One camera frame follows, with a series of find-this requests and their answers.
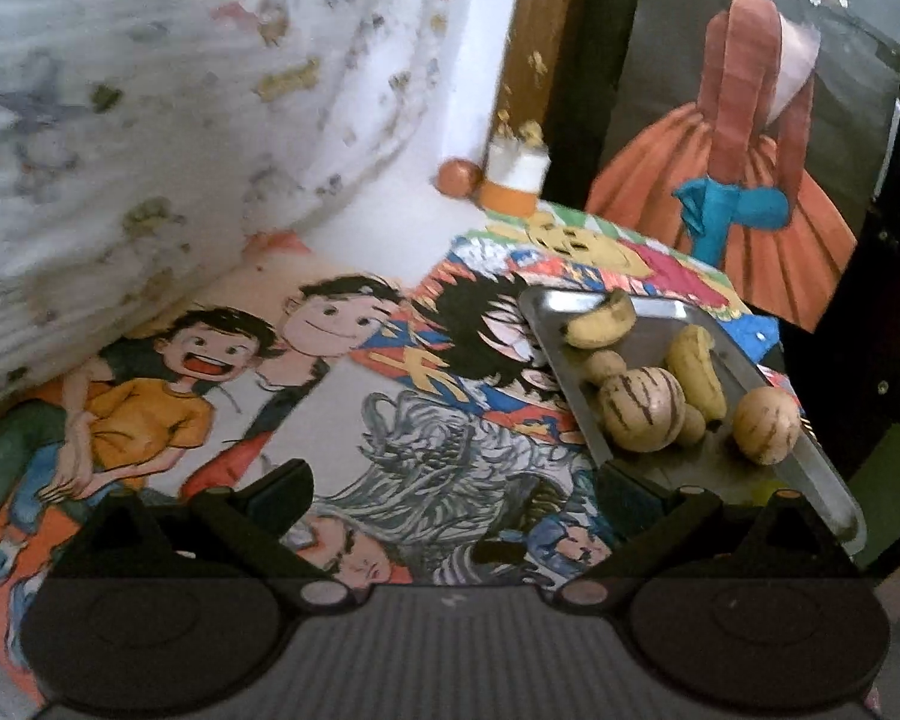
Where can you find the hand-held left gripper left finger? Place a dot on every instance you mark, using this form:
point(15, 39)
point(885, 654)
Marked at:
point(281, 496)

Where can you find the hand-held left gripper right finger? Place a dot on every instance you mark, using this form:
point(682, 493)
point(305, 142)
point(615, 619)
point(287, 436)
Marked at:
point(624, 496)

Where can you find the large striped pepino melon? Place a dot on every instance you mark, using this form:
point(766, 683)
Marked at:
point(641, 409)

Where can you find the small brown fruit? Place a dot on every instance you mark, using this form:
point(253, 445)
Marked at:
point(605, 365)

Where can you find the yellow banana with sticker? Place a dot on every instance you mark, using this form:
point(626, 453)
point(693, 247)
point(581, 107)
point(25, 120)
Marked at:
point(697, 375)

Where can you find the small striped pepino melon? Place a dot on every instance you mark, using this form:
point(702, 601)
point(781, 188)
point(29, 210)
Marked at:
point(766, 424)

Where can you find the spotted yellow banana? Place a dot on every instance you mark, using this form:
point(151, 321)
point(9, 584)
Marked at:
point(604, 322)

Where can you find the grey metal tray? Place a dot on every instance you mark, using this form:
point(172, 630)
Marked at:
point(810, 480)

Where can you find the colourful cartoon table cover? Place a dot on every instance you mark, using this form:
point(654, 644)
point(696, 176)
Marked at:
point(390, 420)

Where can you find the dark wooden door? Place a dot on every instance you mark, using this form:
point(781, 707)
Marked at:
point(885, 360)

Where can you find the white and orange jar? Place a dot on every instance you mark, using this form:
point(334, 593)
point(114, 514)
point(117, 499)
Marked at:
point(514, 172)

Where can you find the small red apple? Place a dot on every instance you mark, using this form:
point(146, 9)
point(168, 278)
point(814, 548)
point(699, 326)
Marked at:
point(457, 178)

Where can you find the white cartoon printed blanket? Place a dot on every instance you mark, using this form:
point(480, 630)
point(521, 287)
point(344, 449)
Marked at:
point(157, 150)

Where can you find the yellow flower sprig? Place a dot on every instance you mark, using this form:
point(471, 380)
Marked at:
point(525, 131)

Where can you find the wall poster orange dress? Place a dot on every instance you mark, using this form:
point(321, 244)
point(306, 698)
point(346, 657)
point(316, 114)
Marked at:
point(750, 165)

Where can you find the wooden door frame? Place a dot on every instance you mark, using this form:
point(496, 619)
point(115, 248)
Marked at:
point(547, 52)

